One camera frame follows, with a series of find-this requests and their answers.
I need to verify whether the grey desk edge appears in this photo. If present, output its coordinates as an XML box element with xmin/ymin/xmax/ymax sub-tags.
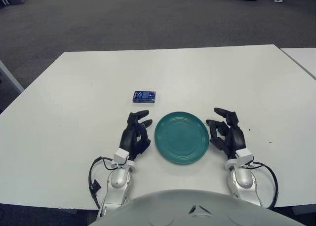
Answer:
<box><xmin>0</xmin><ymin>60</ymin><xmax>25</xmax><ymax>94</ymax></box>

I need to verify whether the grey robot torso shell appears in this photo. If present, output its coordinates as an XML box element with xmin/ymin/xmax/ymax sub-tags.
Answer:
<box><xmin>88</xmin><ymin>189</ymin><xmax>316</xmax><ymax>226</ymax></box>

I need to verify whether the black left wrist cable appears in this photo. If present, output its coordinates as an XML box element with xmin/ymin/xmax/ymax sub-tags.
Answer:
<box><xmin>88</xmin><ymin>156</ymin><xmax>116</xmax><ymax>207</ymax></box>

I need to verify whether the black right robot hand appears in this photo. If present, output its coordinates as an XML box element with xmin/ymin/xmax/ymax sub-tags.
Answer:
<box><xmin>205</xmin><ymin>107</ymin><xmax>246</xmax><ymax>160</ymax></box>

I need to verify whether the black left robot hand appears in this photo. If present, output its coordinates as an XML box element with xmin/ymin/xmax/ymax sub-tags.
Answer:
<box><xmin>119</xmin><ymin>110</ymin><xmax>153</xmax><ymax>161</ymax></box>

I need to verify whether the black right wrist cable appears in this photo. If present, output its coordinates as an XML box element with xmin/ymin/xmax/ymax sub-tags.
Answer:
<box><xmin>248</xmin><ymin>161</ymin><xmax>279</xmax><ymax>210</ymax></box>

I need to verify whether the blue gum pack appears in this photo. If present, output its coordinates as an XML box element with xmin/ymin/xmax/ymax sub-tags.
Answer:
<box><xmin>131</xmin><ymin>90</ymin><xmax>158</xmax><ymax>104</ymax></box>

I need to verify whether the teal ceramic plate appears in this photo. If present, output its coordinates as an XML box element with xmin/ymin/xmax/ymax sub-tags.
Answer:
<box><xmin>154</xmin><ymin>111</ymin><xmax>211</xmax><ymax>165</ymax></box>

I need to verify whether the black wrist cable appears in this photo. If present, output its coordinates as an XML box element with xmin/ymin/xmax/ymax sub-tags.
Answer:
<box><xmin>88</xmin><ymin>156</ymin><xmax>116</xmax><ymax>207</ymax></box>
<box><xmin>248</xmin><ymin>161</ymin><xmax>279</xmax><ymax>210</ymax></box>

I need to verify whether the white office table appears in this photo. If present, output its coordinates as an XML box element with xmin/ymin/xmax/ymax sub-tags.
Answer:
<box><xmin>279</xmin><ymin>47</ymin><xmax>316</xmax><ymax>80</ymax></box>

